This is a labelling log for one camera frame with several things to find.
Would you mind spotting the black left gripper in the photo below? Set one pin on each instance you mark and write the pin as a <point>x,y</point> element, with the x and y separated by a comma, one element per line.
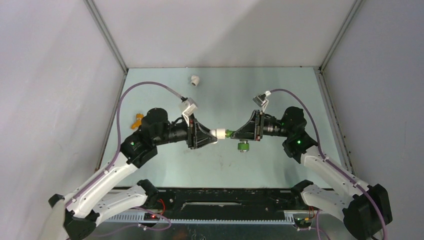
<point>203,135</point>

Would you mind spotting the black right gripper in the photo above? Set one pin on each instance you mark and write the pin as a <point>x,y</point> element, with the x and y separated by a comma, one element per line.
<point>249,131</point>

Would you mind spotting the green water faucet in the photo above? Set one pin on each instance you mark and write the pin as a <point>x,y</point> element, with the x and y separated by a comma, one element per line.
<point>243,145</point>

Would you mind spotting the white pipe elbow fitting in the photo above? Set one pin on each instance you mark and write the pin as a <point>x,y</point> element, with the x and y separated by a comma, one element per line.
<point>218,133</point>

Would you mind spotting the orange water faucet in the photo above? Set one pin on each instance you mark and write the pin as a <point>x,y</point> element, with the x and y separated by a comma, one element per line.
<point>137,122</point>

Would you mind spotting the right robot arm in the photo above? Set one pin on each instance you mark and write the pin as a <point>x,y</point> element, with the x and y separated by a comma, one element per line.
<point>364,209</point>

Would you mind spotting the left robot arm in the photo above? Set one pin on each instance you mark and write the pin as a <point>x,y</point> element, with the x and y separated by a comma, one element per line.
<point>87,207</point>

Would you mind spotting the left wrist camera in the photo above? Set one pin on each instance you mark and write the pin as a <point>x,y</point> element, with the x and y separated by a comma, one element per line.
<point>187,108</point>

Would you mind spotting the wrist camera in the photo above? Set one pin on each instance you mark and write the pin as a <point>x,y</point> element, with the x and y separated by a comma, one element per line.
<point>262,100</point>
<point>187,108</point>

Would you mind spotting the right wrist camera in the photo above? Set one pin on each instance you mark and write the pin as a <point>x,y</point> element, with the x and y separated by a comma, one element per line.
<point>262,100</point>

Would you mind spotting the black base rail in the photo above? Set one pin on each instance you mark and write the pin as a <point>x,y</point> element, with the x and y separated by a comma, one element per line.
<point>228,204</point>

